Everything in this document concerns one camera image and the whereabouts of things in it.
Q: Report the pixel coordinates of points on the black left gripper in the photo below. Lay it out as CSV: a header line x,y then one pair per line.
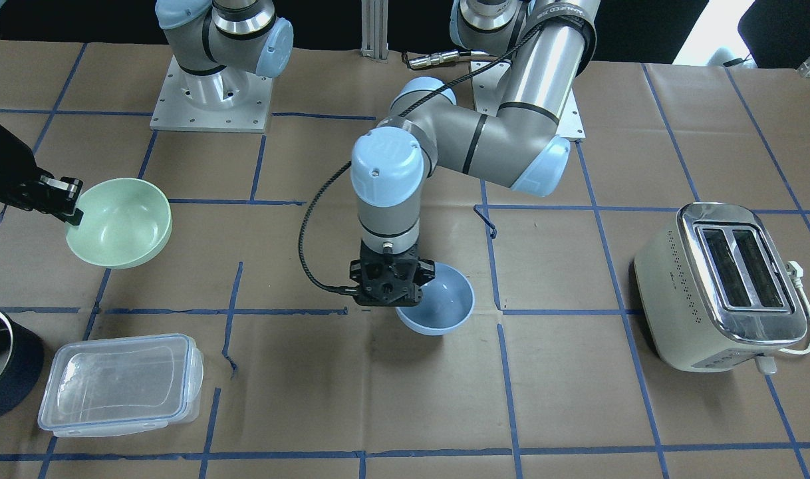
x,y
427,270

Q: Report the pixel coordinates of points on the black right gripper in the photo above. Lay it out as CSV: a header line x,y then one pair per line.
x,y
7,171

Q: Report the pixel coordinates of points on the green bowl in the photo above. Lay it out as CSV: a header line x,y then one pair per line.
x,y
126,222

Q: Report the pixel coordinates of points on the blue bowl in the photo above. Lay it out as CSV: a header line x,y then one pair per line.
x,y
448,301

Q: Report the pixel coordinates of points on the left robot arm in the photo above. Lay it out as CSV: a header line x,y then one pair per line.
x,y
548,43

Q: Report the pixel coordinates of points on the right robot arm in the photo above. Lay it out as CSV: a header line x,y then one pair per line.
x,y
225,57

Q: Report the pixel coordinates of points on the black pot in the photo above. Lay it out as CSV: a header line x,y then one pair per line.
x,y
22,357

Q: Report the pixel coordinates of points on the clear plastic food container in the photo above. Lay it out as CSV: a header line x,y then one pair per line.
x,y
111,387

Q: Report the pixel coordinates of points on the cream toaster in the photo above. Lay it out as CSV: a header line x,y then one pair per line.
x,y
715,292

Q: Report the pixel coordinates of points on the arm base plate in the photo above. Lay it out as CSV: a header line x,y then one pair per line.
x,y
486,89
227,101

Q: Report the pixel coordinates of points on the silver cable connector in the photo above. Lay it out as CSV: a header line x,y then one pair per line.
x,y
434,60

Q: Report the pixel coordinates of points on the aluminium frame post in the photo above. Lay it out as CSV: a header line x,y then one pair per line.
x,y
374,27

